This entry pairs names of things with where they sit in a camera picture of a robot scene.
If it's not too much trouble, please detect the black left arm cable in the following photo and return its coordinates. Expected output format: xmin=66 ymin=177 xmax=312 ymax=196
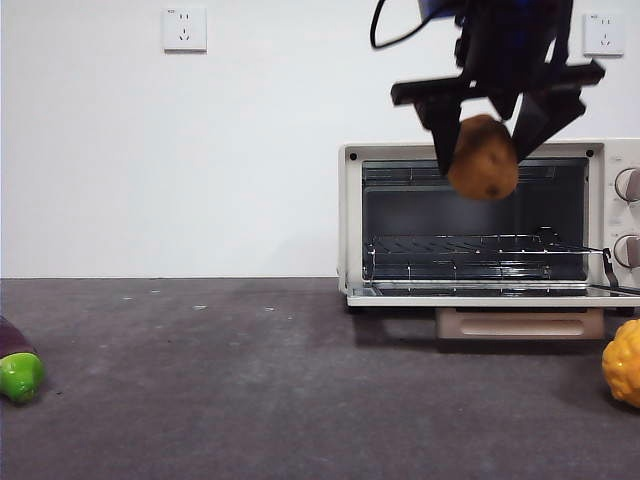
xmin=370 ymin=0 xmax=469 ymax=50

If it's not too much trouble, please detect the beige oven knob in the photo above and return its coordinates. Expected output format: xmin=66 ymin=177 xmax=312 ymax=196
xmin=613 ymin=168 xmax=640 ymax=204
xmin=613 ymin=234 xmax=640 ymax=269

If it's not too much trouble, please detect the white wall socket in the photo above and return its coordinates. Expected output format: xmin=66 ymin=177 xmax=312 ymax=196
xmin=583 ymin=13 xmax=626 ymax=57
xmin=162 ymin=6 xmax=208 ymax=54

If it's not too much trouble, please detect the white toaster oven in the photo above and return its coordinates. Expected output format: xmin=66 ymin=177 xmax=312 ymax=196
xmin=337 ymin=139 xmax=640 ymax=316

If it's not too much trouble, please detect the brown potato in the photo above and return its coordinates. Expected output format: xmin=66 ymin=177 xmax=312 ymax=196
xmin=447 ymin=114 xmax=520 ymax=201

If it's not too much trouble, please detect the metal wire oven rack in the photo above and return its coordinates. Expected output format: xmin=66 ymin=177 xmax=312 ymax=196
xmin=367 ymin=227 xmax=609 ymax=257

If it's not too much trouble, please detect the oven door with beige handle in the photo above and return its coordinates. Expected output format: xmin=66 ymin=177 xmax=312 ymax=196
xmin=345 ymin=282 xmax=640 ymax=346

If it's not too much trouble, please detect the purple eggplant with green cap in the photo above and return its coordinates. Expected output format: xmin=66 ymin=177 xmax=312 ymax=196
xmin=0 ymin=314 xmax=46 ymax=405

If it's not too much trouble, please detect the yellow bumpy vegetable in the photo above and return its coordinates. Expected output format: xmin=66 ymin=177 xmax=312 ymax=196
xmin=601 ymin=319 xmax=640 ymax=404

